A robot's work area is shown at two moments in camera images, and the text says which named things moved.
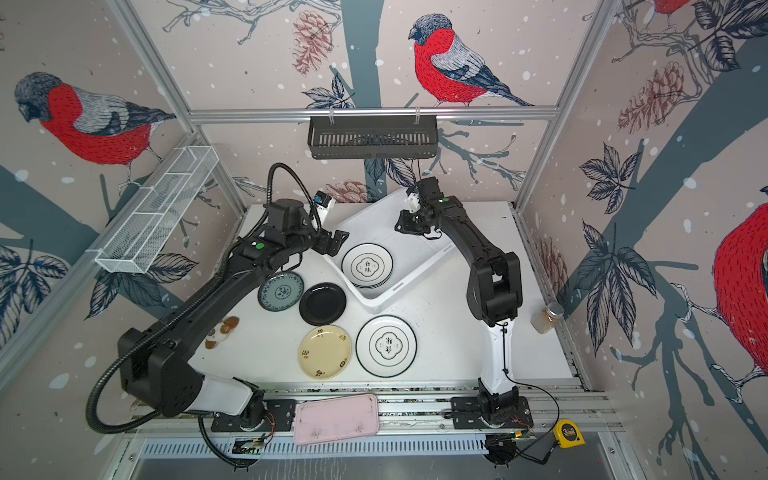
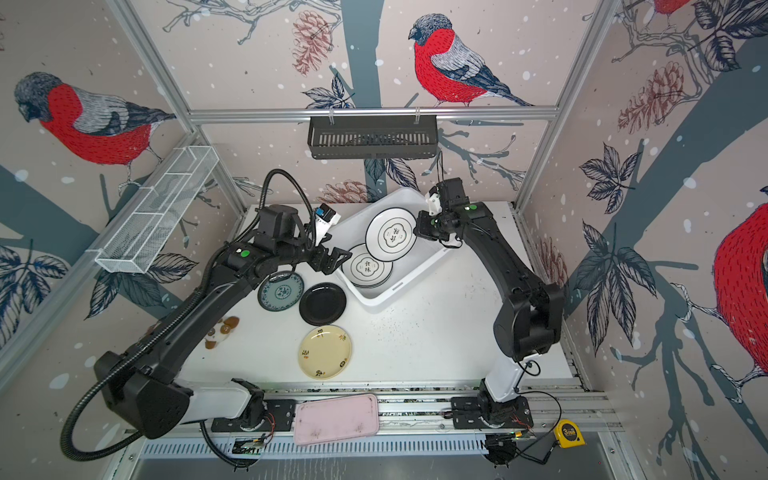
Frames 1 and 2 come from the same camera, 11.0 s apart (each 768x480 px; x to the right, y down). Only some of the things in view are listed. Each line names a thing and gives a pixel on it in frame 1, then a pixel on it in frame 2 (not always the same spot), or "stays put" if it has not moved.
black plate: x=322 y=303 stays put
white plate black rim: x=386 y=346 → x=390 y=234
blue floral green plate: x=281 y=291 stays put
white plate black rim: x=367 y=265 stays put
